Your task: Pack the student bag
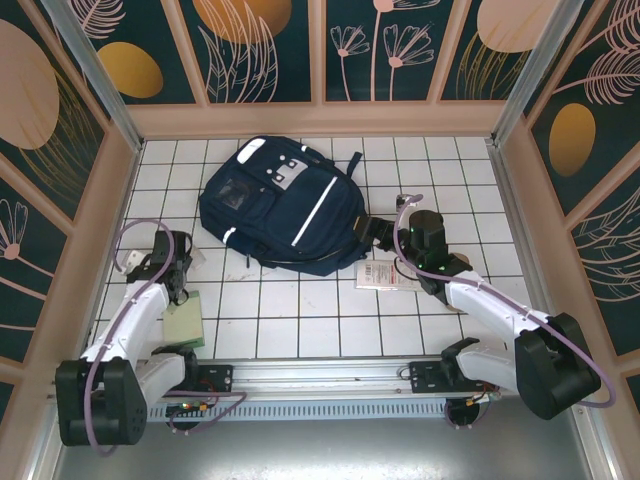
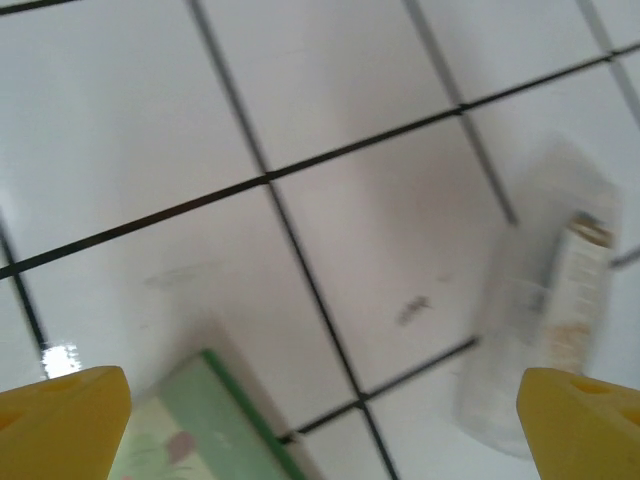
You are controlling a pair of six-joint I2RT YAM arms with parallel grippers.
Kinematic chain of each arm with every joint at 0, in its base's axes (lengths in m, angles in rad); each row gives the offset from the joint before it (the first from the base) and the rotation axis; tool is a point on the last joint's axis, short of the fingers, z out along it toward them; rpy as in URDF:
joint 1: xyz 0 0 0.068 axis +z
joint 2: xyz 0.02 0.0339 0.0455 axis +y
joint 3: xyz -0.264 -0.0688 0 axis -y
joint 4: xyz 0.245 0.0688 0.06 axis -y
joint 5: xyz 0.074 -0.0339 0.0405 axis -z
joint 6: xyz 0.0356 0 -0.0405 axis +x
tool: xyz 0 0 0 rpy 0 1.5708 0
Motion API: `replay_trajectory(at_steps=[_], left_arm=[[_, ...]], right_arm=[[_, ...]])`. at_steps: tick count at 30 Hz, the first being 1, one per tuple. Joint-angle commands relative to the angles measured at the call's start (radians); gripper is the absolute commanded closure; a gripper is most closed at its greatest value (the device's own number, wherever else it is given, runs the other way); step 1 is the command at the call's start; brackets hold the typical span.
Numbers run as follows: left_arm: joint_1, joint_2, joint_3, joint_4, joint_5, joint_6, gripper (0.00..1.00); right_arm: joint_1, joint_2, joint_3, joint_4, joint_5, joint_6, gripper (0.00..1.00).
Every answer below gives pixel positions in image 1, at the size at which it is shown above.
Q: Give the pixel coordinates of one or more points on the small white stationery item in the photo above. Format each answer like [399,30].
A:
[198,257]

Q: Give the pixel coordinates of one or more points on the white packaged stationery with label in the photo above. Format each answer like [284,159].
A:
[380,275]

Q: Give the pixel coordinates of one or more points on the pale green notebook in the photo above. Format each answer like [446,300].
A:
[185,325]

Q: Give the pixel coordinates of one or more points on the navy blue backpack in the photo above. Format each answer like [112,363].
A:
[280,220]

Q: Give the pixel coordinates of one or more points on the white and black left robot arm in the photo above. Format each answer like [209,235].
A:
[130,320]

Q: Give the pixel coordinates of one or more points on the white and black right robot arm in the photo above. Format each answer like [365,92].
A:
[500,310]

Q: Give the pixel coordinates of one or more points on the small green circuit board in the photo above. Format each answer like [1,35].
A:
[187,408]

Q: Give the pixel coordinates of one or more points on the grey metal plate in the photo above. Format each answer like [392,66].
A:
[325,450]

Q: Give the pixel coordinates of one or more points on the aluminium side rail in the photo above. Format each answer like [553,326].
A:
[515,225]

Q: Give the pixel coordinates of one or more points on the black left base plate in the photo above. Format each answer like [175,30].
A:
[220,380]

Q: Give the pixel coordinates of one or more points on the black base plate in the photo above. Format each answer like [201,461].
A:
[425,380]
[220,380]

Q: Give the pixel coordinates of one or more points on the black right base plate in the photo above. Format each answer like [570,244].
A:
[425,380]

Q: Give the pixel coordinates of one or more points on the aluminium mounting rail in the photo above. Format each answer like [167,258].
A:
[325,372]

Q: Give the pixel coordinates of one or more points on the aluminium frame post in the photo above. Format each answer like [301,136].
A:
[100,85]
[530,75]

